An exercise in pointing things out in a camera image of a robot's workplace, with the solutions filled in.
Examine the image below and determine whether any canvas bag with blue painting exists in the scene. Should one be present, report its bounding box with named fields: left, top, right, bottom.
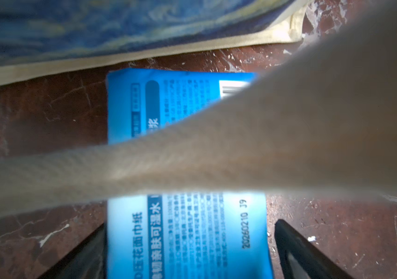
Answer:
left=0, top=0, right=397, bottom=224

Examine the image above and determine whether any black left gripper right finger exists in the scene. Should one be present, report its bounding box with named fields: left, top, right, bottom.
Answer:
left=274, top=219, right=353, bottom=279

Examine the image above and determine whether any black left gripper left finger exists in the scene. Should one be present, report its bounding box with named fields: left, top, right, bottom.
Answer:
left=39, top=224, right=107, bottom=279

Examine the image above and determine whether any blue white tissue pack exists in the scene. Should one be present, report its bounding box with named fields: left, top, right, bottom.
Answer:
left=106, top=69, right=274, bottom=279

